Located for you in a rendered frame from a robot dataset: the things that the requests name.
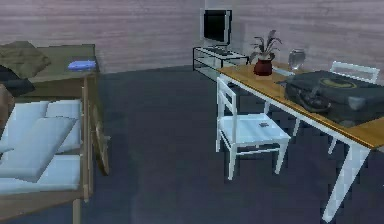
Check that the black television set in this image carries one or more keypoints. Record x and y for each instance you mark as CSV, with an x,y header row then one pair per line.
x,y
216,26

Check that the glass television stand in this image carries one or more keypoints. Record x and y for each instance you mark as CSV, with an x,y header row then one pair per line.
x,y
213,60

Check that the white chair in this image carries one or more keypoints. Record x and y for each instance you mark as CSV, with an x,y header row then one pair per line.
x,y
355,70
248,128

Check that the small dark remote control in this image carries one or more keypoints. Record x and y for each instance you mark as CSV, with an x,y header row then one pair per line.
x,y
263,125

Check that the wooden table with white legs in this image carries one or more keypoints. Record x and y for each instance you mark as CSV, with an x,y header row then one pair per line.
x,y
266,85

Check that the house plant in red pot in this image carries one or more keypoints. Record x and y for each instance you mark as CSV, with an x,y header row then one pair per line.
x,y
264,56

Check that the clear glass vase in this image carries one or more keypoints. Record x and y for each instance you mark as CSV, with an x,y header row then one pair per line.
x,y
296,58

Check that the blue box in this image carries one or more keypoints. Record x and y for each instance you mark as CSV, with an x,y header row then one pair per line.
x,y
81,65

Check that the olive green side table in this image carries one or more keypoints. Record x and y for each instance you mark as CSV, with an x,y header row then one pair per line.
x,y
63,71

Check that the dark grey suitcase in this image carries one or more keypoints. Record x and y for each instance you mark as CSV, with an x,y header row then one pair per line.
x,y
336,96

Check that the wooden sofa with pale cushions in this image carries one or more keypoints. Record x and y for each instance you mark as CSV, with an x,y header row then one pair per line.
x,y
43,146

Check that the pale blue cushion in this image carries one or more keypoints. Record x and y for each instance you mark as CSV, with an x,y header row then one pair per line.
x,y
35,146

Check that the olive green cloth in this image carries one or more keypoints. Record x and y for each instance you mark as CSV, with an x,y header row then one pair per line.
x,y
21,58

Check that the black cushion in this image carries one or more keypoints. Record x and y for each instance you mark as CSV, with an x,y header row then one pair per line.
x,y
15,83

